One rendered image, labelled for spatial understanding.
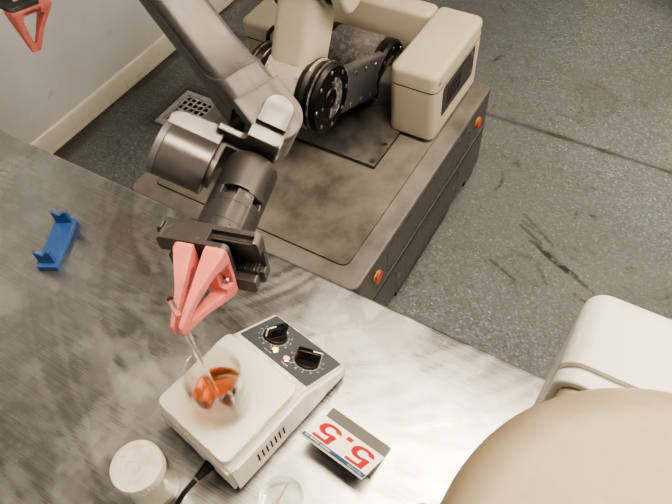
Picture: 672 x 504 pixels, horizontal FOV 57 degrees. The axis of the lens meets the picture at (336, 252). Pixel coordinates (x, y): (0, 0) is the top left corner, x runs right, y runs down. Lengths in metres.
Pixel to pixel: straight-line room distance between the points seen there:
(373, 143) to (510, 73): 1.02
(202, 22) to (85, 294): 0.47
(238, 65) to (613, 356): 0.56
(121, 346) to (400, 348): 0.39
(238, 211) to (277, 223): 0.90
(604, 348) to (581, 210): 1.91
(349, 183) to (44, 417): 0.94
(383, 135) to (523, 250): 0.58
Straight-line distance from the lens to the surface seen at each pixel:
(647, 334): 0.19
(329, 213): 1.50
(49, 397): 0.93
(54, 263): 1.04
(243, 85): 0.67
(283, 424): 0.76
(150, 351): 0.91
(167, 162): 0.64
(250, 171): 0.64
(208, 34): 0.71
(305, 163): 1.63
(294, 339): 0.82
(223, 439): 0.73
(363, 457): 0.77
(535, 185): 2.12
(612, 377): 0.18
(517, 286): 1.86
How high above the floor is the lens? 1.50
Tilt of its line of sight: 53 degrees down
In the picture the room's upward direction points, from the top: 5 degrees counter-clockwise
